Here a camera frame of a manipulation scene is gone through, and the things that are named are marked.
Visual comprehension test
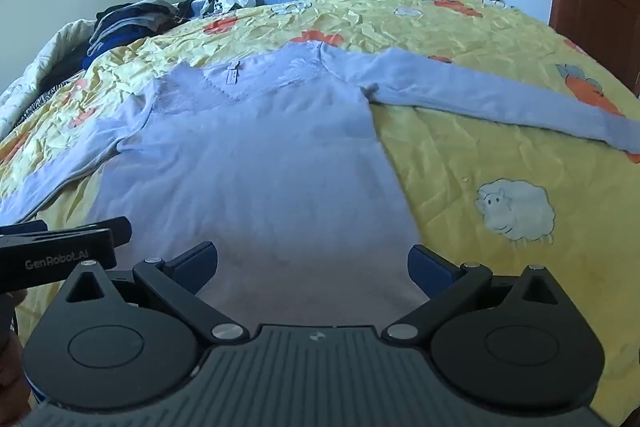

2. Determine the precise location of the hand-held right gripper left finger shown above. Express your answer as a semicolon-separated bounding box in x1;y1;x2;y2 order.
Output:
64;241;250;347

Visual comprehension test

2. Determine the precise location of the lavender long-sleeve shirt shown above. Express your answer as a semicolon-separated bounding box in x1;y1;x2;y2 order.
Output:
0;41;640;323

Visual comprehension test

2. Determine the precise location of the person's left hand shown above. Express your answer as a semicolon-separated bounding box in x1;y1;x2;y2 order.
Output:
0;291;32;413

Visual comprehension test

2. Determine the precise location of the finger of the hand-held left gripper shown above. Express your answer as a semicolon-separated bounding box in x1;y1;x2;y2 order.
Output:
0;220;49;236
0;216;133;253

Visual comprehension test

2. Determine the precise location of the pile of dark folded clothes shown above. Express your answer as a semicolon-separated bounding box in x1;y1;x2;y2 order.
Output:
82;0;193;58

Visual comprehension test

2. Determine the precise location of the yellow cartoon print quilt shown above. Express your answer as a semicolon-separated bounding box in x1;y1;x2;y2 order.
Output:
0;0;640;427

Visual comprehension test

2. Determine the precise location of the white quilted blanket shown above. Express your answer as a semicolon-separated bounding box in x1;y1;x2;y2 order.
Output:
0;19;96;128

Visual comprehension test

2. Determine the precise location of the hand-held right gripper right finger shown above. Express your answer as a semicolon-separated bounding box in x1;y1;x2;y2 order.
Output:
381;244;570;343

